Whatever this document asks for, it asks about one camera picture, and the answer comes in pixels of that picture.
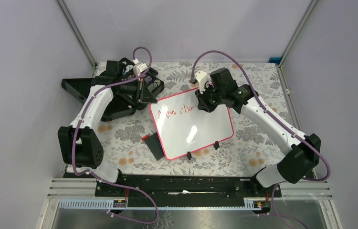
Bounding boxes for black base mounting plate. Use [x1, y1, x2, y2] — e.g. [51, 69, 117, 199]
[95, 174, 282, 208]

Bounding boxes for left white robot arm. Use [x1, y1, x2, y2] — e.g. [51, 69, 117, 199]
[58, 59, 150, 196]

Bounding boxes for dark grey lego baseplate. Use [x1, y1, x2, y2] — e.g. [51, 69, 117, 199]
[144, 133, 165, 161]

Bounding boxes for blue corner bracket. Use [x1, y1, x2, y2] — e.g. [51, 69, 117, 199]
[268, 57, 282, 65]

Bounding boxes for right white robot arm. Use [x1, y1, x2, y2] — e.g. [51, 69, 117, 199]
[190, 68, 321, 197]

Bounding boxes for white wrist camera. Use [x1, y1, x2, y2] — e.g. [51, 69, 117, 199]
[133, 58, 148, 77]
[194, 71, 211, 94]

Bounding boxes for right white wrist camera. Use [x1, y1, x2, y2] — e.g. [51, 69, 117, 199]
[194, 71, 211, 94]

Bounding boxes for black poker chip case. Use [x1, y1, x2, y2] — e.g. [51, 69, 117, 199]
[61, 58, 165, 122]

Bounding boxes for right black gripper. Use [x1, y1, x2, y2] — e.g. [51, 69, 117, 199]
[195, 83, 225, 113]

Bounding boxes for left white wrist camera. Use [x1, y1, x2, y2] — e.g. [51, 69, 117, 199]
[133, 58, 148, 77]

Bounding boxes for purple cable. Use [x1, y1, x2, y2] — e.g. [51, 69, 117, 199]
[190, 50, 331, 229]
[71, 46, 160, 225]

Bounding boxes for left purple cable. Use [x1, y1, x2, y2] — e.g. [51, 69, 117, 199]
[71, 46, 160, 225]

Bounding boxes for pink framed whiteboard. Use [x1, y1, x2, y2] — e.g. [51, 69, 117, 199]
[149, 88, 234, 160]

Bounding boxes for aluminium frame rail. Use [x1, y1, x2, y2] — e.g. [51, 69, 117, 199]
[55, 0, 97, 68]

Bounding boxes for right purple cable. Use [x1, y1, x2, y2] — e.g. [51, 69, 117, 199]
[190, 50, 331, 229]

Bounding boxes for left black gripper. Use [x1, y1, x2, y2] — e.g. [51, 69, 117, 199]
[117, 76, 158, 103]

